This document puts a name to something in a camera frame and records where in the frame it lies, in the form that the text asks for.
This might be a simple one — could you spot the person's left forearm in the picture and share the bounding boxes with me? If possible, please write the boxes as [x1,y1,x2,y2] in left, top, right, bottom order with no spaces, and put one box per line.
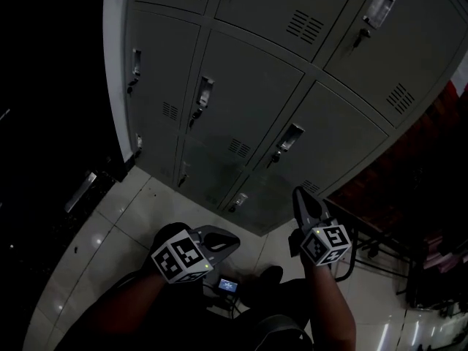
[91,268,177,340]

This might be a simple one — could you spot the silver metal bar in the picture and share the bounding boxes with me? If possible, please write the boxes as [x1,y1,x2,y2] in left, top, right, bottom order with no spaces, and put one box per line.
[64,171,98,214]

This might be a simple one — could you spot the pink stacked items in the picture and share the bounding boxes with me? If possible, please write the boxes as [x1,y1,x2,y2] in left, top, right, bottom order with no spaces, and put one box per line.
[423,231,468,274]

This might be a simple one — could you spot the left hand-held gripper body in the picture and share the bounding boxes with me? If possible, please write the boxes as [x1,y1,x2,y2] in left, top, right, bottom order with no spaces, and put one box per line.
[150,224,235,285]

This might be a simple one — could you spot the person's right forearm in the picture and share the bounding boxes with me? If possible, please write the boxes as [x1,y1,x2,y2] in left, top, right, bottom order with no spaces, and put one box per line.
[305,263,358,351]

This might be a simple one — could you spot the small device with screen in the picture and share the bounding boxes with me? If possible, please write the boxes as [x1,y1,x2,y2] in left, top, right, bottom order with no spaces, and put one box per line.
[217,276,240,295]

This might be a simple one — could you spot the grid of closed locker doors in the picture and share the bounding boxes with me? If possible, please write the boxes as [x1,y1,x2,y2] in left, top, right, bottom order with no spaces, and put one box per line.
[127,0,466,234]

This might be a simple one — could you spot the black cable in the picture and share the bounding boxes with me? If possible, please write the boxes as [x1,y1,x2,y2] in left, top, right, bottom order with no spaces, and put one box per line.
[203,282,257,320]

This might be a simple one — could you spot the red white banner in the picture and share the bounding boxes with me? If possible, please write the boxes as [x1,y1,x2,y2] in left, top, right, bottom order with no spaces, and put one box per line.
[443,78,468,99]

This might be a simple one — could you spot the person's black trousers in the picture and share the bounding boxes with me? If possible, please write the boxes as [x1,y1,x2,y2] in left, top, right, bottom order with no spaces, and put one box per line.
[54,267,316,351]

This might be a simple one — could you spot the recessed silver locker handles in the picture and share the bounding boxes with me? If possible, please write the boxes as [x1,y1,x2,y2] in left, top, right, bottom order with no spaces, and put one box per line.
[131,0,397,208]

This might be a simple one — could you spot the black metal rack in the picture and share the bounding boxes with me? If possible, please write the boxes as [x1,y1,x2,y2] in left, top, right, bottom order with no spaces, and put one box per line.
[324,198,422,303]

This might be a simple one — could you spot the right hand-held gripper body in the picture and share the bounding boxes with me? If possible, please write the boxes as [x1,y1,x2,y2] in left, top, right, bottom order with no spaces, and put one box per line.
[287,216,353,270]

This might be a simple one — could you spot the grey metal locker door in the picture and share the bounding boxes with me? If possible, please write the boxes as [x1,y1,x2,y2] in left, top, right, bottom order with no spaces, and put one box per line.
[174,133,254,211]

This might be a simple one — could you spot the grey metal locker cabinet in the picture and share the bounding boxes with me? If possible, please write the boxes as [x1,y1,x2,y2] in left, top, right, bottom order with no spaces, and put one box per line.
[124,0,468,238]

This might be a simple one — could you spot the person's black shoe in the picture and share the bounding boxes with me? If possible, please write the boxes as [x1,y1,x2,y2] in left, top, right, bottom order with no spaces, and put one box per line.
[255,265,284,289]

